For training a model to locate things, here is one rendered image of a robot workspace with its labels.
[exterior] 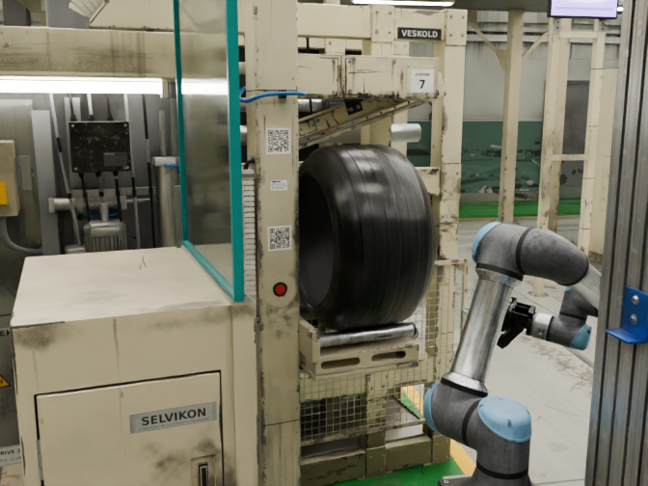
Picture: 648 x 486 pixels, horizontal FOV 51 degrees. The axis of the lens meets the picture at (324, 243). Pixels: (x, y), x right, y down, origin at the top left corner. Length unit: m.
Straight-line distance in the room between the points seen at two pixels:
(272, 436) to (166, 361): 1.08
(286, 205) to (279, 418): 0.68
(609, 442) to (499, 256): 0.48
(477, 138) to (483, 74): 1.09
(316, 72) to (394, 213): 0.62
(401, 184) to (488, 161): 10.39
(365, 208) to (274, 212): 0.28
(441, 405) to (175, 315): 0.74
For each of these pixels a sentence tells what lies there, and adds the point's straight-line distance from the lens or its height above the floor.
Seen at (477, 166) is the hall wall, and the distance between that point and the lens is 12.32.
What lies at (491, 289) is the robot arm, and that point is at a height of 1.18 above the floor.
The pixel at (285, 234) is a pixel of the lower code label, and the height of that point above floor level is 1.23.
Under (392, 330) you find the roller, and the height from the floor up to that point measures 0.91.
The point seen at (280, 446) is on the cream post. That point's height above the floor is 0.54.
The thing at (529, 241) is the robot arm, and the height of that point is 1.30.
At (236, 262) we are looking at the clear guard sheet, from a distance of 1.19.
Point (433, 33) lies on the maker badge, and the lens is 2.90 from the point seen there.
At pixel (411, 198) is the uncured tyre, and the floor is 1.35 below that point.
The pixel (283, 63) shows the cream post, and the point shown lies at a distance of 2.03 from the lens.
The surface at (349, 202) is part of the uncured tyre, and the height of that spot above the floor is 1.34.
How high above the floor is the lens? 1.60
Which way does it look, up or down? 11 degrees down
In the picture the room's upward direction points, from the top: straight up
